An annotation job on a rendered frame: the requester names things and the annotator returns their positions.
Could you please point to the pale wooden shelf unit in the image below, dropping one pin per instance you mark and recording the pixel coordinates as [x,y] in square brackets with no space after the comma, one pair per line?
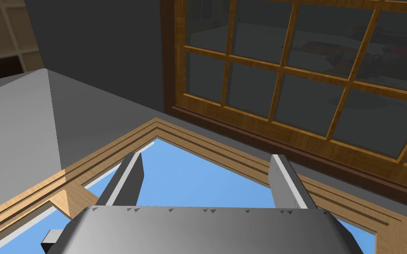
[4,33]

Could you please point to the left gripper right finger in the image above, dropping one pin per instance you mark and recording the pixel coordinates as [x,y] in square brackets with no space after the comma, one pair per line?
[286,185]

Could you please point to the wooden-framed window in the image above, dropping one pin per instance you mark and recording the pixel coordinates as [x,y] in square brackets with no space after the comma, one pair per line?
[196,183]

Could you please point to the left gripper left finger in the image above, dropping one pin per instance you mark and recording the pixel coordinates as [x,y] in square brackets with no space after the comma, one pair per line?
[125,183]

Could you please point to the wooden glass-paned door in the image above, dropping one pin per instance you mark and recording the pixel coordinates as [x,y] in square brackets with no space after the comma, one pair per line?
[295,88]

